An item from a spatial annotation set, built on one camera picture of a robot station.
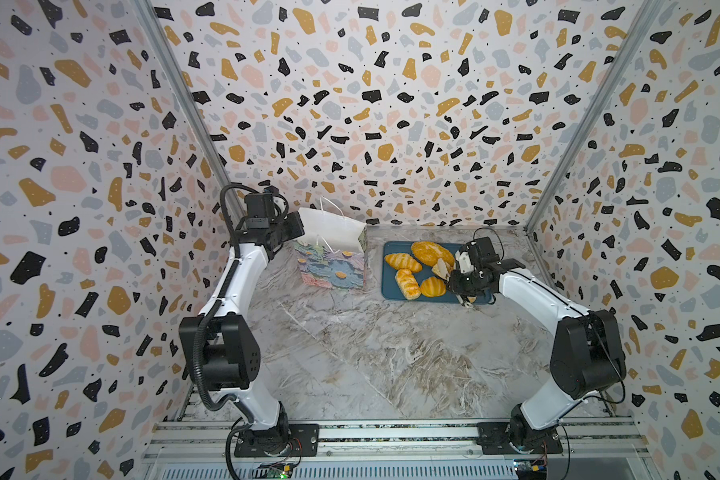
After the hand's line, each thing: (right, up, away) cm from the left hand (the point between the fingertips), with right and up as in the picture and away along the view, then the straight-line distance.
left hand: (300, 214), depth 85 cm
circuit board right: (+59, -63, -13) cm, 87 cm away
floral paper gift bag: (+10, -10, -5) cm, 15 cm away
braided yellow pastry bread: (+32, -21, +15) cm, 42 cm away
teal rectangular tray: (+27, -24, +18) cm, 40 cm away
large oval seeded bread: (+40, -11, +22) cm, 47 cm away
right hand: (+43, -19, +6) cm, 47 cm away
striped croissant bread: (+31, -14, +21) cm, 40 cm away
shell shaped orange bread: (+41, -22, +15) cm, 49 cm away
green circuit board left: (-2, -62, -15) cm, 64 cm away
